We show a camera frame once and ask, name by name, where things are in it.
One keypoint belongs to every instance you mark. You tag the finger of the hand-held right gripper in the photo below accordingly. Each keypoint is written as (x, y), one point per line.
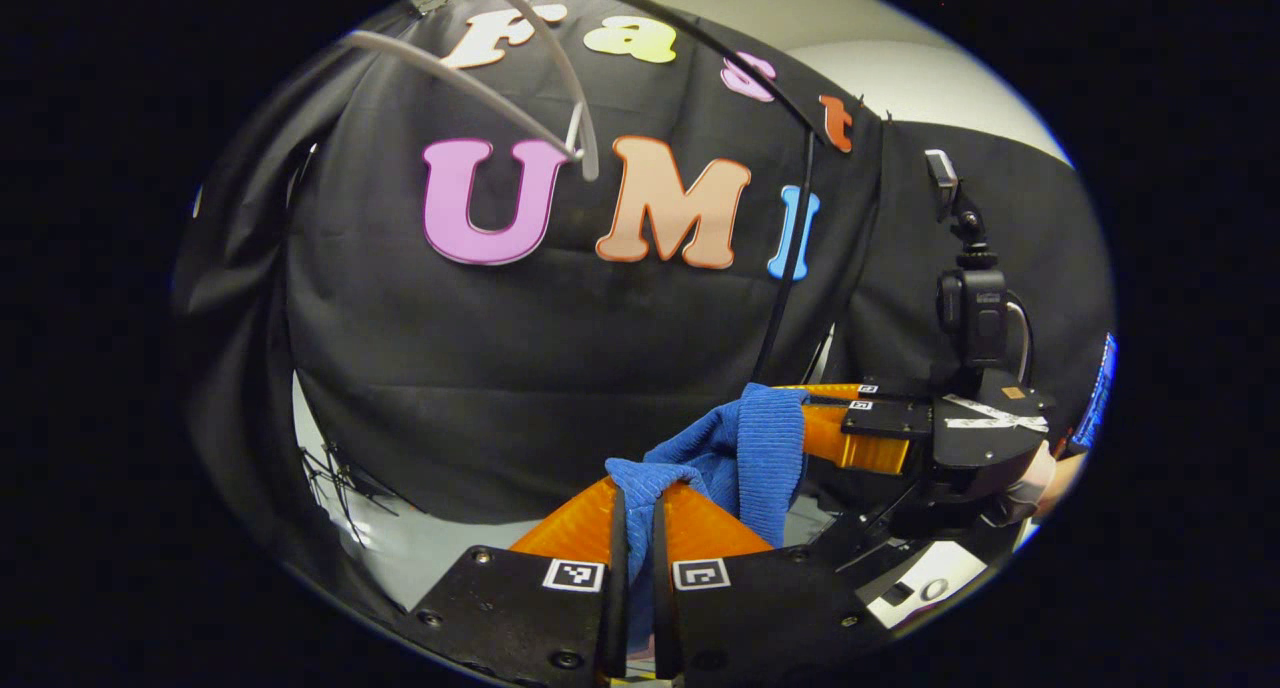
(840, 393)
(880, 423)

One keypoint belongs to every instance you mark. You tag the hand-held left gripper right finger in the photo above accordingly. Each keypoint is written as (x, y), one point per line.
(666, 598)

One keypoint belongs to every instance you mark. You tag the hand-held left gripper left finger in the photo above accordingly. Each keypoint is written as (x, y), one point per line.
(616, 588)

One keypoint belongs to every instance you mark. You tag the black clothes rack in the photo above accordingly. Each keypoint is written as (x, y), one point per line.
(790, 238)

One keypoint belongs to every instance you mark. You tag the white hanger with taped hook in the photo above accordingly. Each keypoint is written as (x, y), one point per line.
(470, 88)

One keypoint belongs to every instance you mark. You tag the black backdrop stand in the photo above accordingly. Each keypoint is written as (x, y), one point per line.
(340, 478)

